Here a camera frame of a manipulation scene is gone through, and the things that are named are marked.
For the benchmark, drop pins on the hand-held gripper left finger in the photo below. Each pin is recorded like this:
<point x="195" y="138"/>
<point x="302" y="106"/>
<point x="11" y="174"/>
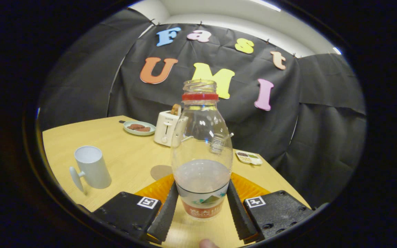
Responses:
<point x="165" y="217"/>

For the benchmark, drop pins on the pale green plate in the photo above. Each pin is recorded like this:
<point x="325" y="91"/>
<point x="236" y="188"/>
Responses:
<point x="140" y="133"/>

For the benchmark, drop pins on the white divided snack tray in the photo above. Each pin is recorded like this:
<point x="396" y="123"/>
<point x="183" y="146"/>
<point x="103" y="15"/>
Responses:
<point x="249" y="157"/>

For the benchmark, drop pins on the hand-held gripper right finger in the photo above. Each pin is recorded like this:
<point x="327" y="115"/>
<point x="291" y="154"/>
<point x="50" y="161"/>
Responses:
<point x="238" y="217"/>

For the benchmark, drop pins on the white toaster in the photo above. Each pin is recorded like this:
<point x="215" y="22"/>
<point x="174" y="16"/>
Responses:
<point x="164" y="129"/>

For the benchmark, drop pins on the white cup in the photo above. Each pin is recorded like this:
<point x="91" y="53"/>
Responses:
<point x="93" y="170"/>

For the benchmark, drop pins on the wooden table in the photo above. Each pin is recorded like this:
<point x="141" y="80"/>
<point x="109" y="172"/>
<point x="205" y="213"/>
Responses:
<point x="126" y="155"/>

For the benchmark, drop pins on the clear plastic juice bottle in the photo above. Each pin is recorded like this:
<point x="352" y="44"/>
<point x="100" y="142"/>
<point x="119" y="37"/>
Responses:
<point x="202" y="137"/>

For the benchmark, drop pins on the toast slice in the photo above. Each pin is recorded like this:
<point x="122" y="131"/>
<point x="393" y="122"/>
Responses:
<point x="176" y="109"/>

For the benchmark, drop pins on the round brown coaster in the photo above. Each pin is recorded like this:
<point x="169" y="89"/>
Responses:
<point x="160" y="172"/>

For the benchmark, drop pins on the large ceiling light panel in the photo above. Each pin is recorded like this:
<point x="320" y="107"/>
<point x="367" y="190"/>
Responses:
<point x="265" y="4"/>

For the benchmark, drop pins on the brown food pieces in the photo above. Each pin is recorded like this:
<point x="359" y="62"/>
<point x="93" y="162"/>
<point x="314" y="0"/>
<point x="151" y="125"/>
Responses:
<point x="138" y="127"/>

